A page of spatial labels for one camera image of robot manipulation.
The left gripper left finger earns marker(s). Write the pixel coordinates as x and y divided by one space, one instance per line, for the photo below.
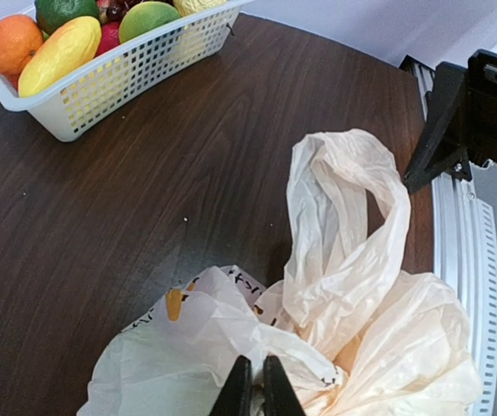
236 395

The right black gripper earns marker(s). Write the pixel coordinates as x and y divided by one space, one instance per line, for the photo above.
443 145

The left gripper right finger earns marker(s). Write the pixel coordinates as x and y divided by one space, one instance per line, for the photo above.
280 398

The beige plastic bag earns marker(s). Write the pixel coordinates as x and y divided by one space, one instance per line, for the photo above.
355 333

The white plastic basket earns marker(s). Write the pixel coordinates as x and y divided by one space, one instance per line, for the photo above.
81 99

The yellow lemon in basket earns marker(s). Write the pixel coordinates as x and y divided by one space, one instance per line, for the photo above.
189 7

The green yellow mango in basket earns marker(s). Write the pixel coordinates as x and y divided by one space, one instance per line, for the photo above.
144 17

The red apple in basket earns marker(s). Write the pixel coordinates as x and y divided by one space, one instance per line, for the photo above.
109 38

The red grape bunch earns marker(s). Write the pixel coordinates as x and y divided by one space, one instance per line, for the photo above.
114 10

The green lime in basket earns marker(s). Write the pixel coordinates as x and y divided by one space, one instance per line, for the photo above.
52 14

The orange in basket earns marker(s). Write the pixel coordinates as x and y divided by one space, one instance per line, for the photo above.
20 38

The aluminium front rail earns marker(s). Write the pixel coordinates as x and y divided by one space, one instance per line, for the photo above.
465 258

